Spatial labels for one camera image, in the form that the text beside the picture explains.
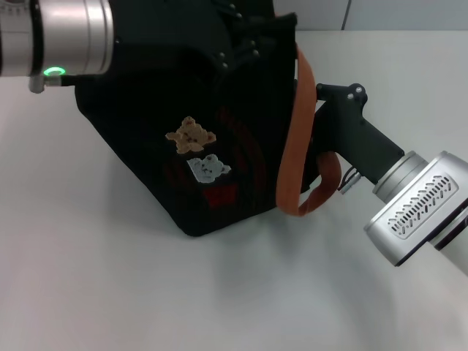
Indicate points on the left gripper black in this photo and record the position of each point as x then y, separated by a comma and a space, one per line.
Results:
164, 29

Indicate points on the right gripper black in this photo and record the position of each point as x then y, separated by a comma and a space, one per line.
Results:
351, 135

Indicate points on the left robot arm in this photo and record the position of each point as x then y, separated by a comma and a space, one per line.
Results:
73, 36

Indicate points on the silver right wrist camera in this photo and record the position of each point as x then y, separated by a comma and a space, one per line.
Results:
420, 212

